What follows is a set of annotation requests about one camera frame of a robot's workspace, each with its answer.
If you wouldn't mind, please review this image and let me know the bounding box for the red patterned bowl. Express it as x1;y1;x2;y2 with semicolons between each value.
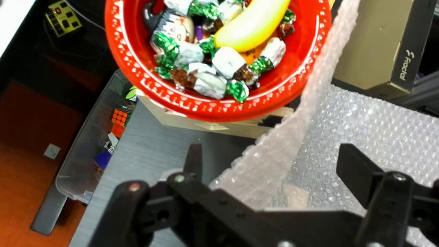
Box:
103;0;333;123

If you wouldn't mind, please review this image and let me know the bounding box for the tan black small box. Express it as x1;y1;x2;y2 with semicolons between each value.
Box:
332;0;439;100

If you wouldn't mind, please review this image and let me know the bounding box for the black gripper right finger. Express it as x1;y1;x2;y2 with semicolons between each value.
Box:
334;141;439;247

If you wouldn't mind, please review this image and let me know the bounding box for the white table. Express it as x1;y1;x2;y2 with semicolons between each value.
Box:
0;0;37;59

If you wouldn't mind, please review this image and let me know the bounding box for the green white wrapped candy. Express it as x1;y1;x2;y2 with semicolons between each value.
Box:
225;78;251;104
173;40;206;71
149;8;196;49
171;63;229;100
245;35;288;77
211;45;248;79

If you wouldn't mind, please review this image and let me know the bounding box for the yellow banana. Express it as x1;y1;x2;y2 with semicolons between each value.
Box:
212;0;292;53

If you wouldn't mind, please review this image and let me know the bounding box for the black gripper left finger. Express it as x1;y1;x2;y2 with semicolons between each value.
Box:
86;141;293;247

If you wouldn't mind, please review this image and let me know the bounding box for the clear bubble wrap sheet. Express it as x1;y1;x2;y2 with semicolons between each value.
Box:
208;0;439;247

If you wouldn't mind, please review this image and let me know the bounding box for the clear plastic bin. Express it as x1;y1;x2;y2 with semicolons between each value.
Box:
53;70;140;206

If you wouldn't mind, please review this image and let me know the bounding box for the yellow black gridded item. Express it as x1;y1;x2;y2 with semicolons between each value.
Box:
44;0;85;38

